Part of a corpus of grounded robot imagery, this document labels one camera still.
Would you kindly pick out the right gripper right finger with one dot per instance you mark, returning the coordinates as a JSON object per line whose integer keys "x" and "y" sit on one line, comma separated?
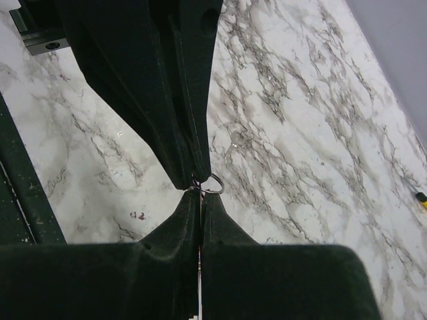
{"x": 242, "y": 279}

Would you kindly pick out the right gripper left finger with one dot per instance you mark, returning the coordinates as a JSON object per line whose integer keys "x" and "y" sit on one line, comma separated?
{"x": 154, "y": 278}

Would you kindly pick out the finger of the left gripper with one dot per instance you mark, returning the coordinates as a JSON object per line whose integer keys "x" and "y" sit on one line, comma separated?
{"x": 187, "y": 33}
{"x": 116, "y": 46}

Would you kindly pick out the black mounting rail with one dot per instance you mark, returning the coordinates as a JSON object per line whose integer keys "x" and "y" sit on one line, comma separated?
{"x": 26, "y": 215}

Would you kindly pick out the silver key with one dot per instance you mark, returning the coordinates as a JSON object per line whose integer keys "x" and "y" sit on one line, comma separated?
{"x": 238, "y": 139}

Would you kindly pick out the yellow screwdriver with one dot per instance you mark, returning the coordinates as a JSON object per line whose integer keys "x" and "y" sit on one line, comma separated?
{"x": 421, "y": 198}

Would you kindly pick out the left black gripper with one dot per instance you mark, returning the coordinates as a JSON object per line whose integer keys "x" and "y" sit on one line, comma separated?
{"x": 39, "y": 26}

